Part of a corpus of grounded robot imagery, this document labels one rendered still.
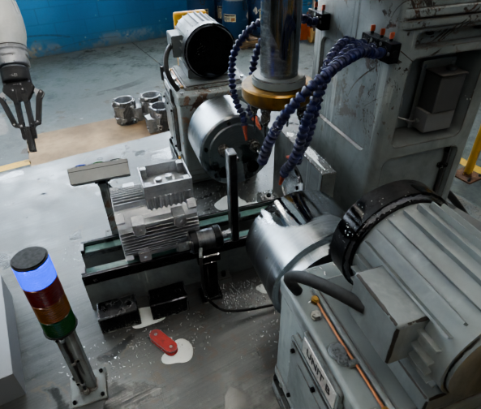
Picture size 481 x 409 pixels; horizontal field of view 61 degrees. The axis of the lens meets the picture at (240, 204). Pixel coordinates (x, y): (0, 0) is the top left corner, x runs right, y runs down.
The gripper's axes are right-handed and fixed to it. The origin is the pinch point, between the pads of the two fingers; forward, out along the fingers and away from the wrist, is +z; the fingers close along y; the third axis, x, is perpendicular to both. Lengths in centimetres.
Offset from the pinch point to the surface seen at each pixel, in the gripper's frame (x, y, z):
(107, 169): -3.4, 19.0, 12.6
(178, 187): -27, 36, 23
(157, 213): -24.8, 29.4, 27.6
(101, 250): -8.7, 13.0, 35.0
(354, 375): -78, 48, 54
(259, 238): -44, 49, 37
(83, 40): 483, 6, -218
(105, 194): 2.5, 16.7, 19.5
